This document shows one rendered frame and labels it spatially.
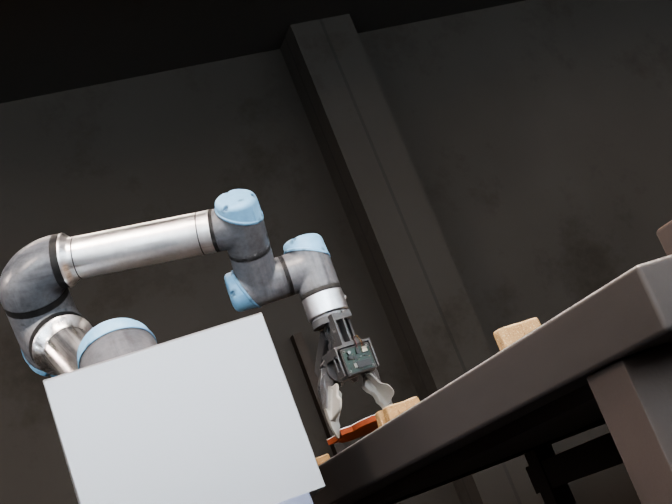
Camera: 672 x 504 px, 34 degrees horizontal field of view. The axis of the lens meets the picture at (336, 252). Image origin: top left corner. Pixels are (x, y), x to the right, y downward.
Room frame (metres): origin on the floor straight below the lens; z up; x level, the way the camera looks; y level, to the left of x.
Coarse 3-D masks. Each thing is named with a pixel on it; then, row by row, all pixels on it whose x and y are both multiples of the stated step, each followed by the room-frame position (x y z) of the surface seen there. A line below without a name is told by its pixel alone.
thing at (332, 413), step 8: (336, 384) 1.88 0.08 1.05; (328, 392) 1.89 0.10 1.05; (336, 392) 1.87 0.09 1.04; (328, 400) 1.89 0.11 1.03; (336, 400) 1.87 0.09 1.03; (328, 408) 1.89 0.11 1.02; (336, 408) 1.87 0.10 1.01; (328, 416) 1.89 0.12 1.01; (336, 416) 1.87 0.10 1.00; (336, 424) 1.89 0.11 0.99; (336, 432) 1.89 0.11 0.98
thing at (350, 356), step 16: (320, 320) 1.87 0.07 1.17; (336, 320) 1.85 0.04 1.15; (336, 336) 1.86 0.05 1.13; (352, 336) 1.86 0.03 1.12; (336, 352) 1.84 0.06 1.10; (352, 352) 1.85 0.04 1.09; (368, 352) 1.87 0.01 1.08; (336, 368) 1.86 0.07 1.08; (352, 368) 1.85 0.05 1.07; (368, 368) 1.86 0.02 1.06
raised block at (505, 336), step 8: (528, 320) 1.30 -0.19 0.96; (536, 320) 1.31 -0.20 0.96; (504, 328) 1.29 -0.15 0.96; (512, 328) 1.29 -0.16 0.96; (520, 328) 1.30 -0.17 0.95; (528, 328) 1.30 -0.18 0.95; (496, 336) 1.29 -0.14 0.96; (504, 336) 1.29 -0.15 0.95; (512, 336) 1.29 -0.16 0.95; (520, 336) 1.29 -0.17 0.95; (504, 344) 1.29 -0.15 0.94
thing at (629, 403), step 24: (624, 360) 0.95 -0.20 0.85; (648, 360) 0.96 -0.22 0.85; (600, 384) 0.99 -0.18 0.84; (624, 384) 0.96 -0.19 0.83; (648, 384) 0.96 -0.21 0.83; (600, 408) 1.00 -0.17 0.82; (624, 408) 0.97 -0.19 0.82; (648, 408) 0.95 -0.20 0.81; (624, 432) 0.99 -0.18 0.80; (648, 432) 0.96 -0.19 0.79; (624, 456) 1.00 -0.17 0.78; (648, 456) 0.97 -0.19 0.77; (648, 480) 0.98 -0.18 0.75
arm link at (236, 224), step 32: (160, 224) 1.76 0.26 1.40; (192, 224) 1.75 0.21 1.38; (224, 224) 1.75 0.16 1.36; (256, 224) 1.76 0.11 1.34; (32, 256) 1.74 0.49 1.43; (64, 256) 1.75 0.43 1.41; (96, 256) 1.75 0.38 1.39; (128, 256) 1.76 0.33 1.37; (160, 256) 1.77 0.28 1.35; (192, 256) 1.79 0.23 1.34; (256, 256) 1.80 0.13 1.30; (0, 288) 1.78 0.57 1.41; (32, 288) 1.76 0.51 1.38; (64, 288) 1.82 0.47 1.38
